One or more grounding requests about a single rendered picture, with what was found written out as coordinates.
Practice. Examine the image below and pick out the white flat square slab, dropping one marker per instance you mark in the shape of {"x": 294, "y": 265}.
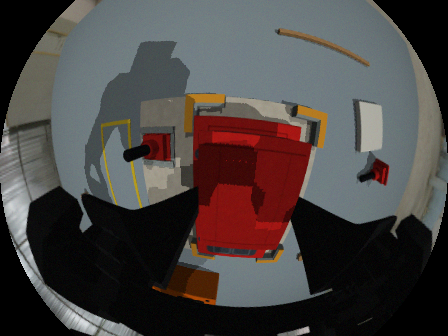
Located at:
{"x": 369, "y": 126}

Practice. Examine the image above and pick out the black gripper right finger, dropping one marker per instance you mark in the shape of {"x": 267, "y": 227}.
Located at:
{"x": 329, "y": 243}

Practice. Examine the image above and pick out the red car hood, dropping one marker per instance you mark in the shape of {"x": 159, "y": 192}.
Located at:
{"x": 248, "y": 187}

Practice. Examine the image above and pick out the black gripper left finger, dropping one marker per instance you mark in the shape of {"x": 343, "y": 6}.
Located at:
{"x": 156, "y": 234}

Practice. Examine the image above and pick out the thin wooden stick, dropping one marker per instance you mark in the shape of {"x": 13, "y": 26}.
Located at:
{"x": 315, "y": 39}

